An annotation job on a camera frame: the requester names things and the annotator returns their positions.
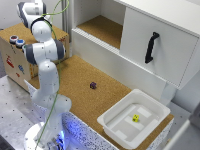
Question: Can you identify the red button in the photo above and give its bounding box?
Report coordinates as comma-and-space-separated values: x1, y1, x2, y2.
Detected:
9, 34, 19, 45

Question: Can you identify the wooden drawer box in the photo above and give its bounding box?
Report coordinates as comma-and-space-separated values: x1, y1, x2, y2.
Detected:
0, 22, 71, 92

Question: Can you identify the blue button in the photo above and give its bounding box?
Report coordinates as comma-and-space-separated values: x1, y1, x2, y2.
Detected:
15, 38, 26, 48

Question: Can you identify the white sliding door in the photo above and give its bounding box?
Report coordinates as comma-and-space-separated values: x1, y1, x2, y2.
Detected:
118, 6, 200, 90

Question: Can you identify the white plastic box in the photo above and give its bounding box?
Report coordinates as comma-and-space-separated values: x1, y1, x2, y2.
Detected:
96, 88, 172, 150

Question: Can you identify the black door handle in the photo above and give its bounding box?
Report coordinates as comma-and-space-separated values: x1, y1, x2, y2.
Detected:
144, 31, 161, 65

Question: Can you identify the purple block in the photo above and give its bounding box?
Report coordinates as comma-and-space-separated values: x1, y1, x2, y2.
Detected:
89, 81, 98, 90

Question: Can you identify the green cable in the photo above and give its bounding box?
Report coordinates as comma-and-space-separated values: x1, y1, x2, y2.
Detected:
33, 0, 71, 150

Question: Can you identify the white cabinet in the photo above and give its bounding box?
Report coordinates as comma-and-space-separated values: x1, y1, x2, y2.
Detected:
71, 0, 200, 105

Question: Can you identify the yellow block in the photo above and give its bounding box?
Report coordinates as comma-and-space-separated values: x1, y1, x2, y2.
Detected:
132, 114, 140, 123

